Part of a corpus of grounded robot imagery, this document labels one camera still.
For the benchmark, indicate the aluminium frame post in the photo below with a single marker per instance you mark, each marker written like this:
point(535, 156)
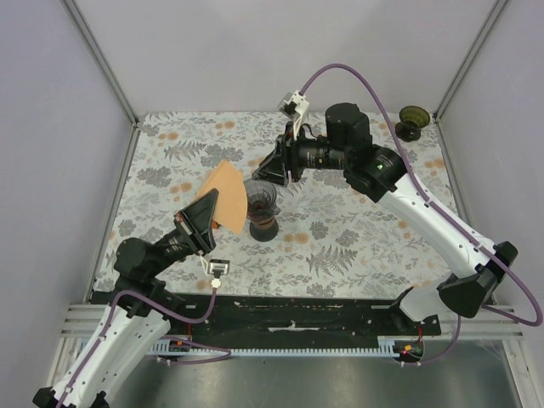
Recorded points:
point(96, 52)
point(482, 36)

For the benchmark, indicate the right aluminium frame post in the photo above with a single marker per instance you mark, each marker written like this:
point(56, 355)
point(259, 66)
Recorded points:
point(482, 36)

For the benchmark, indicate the left aluminium frame post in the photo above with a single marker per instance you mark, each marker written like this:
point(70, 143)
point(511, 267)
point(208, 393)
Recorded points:
point(96, 52)

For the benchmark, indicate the brown paper coffee filter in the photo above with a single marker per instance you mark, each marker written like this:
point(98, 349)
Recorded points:
point(231, 207)

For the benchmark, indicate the light blue cable duct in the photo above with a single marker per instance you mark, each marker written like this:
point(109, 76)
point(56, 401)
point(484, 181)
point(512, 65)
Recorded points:
point(167, 348)

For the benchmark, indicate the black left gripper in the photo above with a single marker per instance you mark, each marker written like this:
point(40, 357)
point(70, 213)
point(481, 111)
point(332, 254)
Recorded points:
point(199, 216)

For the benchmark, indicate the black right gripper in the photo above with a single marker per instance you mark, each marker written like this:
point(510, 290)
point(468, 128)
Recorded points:
point(276, 167)

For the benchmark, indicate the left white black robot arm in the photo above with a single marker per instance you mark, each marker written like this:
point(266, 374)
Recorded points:
point(139, 313)

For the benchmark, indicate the green glass dripper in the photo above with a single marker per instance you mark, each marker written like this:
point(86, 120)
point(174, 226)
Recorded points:
point(412, 120)

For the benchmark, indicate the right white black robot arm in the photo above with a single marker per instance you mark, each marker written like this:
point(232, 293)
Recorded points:
point(380, 174)

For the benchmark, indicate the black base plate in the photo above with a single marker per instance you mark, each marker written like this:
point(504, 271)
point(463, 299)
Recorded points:
point(244, 322)

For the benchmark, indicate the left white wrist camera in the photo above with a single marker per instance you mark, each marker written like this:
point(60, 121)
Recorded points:
point(216, 269)

